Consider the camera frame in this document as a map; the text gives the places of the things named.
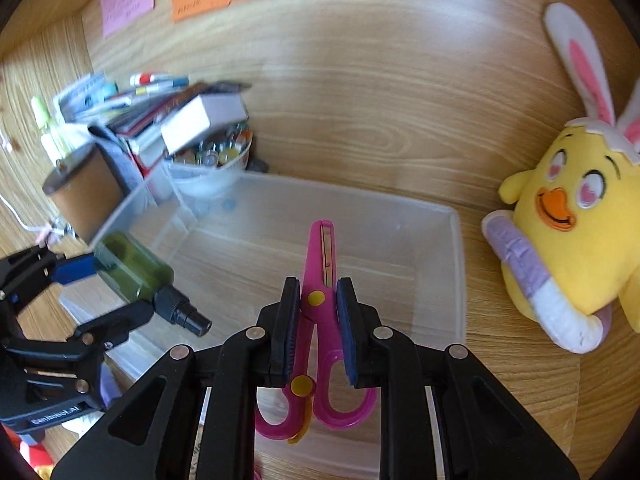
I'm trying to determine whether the yellow green spray bottle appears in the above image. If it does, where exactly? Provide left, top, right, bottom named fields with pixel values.
left=30, top=96, right=75, bottom=167

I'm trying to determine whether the clear plastic storage bin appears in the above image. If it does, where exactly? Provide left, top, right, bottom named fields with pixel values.
left=60, top=169, right=468, bottom=478

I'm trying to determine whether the white small box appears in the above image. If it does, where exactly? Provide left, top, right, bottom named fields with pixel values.
left=160, top=93, right=248, bottom=155

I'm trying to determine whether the stack of books and papers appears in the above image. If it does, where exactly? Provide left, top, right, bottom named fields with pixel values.
left=53, top=73, right=250, bottom=195

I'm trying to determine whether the brown lidded mug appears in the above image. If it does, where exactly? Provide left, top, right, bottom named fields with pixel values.
left=42, top=144, right=124, bottom=244

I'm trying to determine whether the yellow chick plush toy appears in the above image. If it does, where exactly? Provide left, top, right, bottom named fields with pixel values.
left=482, top=2, right=639, bottom=354

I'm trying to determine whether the white bowl of beads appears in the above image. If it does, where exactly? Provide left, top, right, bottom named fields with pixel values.
left=167, top=129, right=254, bottom=200

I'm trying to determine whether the red white marker pen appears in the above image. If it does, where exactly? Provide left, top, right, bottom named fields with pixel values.
left=129, top=73, right=172, bottom=87

